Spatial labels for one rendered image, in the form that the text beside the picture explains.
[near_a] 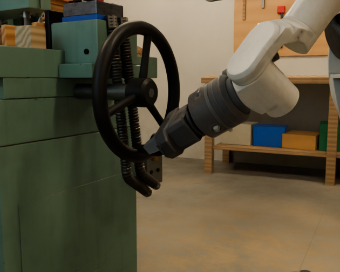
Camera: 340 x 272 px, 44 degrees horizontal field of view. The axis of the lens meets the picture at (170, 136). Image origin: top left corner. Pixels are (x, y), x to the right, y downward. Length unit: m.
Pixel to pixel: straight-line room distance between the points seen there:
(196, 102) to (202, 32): 3.73
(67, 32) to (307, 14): 0.50
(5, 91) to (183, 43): 3.72
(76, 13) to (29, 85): 0.19
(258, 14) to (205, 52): 0.63
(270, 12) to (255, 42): 3.56
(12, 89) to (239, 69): 0.44
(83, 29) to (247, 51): 0.39
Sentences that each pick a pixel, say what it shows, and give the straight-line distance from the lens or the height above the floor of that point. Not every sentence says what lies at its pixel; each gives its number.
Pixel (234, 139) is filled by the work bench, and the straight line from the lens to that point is 3.85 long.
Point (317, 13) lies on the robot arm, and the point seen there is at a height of 0.94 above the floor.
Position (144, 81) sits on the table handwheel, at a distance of 0.86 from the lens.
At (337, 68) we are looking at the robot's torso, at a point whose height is 0.86.
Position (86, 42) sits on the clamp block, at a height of 0.91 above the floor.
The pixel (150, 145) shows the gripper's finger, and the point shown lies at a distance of 0.80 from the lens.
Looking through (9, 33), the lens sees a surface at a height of 0.94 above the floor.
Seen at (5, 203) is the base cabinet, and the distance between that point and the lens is 0.89.
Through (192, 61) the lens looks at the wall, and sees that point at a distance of 4.44.
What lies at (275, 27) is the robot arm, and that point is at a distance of 0.67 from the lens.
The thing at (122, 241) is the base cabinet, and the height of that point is 0.40.
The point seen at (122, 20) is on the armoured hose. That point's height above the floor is 0.96.
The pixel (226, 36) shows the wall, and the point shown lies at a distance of 4.33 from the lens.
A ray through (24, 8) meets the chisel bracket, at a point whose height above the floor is 1.00.
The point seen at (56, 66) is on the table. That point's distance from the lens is 0.95.
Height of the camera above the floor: 0.84
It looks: 8 degrees down
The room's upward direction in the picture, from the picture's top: straight up
